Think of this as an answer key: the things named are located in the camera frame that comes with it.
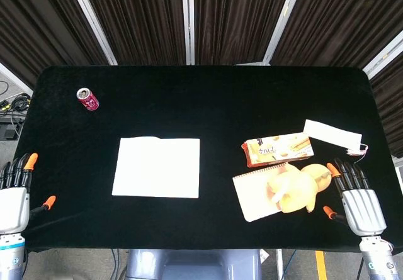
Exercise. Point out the left robot hand, orange fingertips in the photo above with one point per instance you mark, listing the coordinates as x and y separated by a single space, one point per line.
14 204

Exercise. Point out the right robot hand, orange fingertips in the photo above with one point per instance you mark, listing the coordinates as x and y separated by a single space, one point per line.
362 210

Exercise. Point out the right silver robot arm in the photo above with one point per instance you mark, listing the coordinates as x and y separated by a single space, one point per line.
378 261

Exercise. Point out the cream spiral notebook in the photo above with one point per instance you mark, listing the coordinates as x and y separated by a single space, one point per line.
252 195

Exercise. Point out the yellow plush duck toy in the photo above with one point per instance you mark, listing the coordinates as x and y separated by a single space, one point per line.
296 192

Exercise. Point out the yellow floor tape strip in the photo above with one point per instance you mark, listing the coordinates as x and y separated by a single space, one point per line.
320 265

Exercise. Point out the white flat packet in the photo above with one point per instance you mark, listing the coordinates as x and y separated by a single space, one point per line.
330 133

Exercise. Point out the white table leg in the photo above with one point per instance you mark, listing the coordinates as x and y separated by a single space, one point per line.
279 264

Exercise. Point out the dark brown curtain panel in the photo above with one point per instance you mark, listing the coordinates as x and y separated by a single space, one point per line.
236 19
135 19
340 19
390 110
37 19

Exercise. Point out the orange biscuit snack box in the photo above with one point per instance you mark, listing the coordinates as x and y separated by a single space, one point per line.
277 149

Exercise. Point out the red drink can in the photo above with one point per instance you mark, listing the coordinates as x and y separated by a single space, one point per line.
89 101

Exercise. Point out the grey robot torso base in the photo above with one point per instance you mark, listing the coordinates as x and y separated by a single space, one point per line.
193 265

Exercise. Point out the black velvet tablecloth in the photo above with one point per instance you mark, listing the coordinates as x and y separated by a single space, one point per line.
201 104

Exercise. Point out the white metal frame post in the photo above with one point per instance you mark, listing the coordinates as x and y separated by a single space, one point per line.
14 77
188 19
281 22
384 53
91 19

